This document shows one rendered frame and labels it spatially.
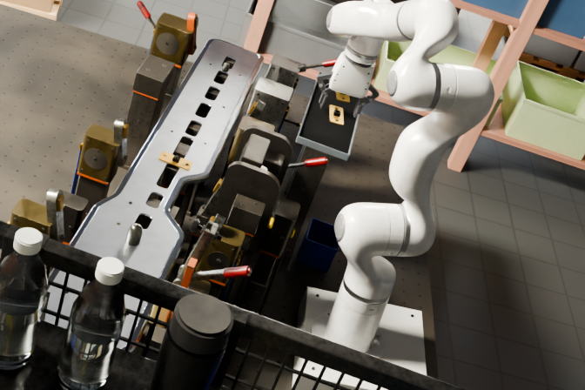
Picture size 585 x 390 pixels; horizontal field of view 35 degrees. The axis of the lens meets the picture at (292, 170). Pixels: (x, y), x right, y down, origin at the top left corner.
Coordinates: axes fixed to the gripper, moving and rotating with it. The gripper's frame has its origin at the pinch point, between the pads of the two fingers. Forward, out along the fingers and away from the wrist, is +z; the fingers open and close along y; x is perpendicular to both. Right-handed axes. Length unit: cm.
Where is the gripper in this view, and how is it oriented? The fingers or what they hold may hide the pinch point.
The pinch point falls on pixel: (339, 107)
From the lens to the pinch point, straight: 242.8
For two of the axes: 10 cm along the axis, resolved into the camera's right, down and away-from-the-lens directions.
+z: -3.0, 7.8, 5.6
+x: -0.2, 5.8, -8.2
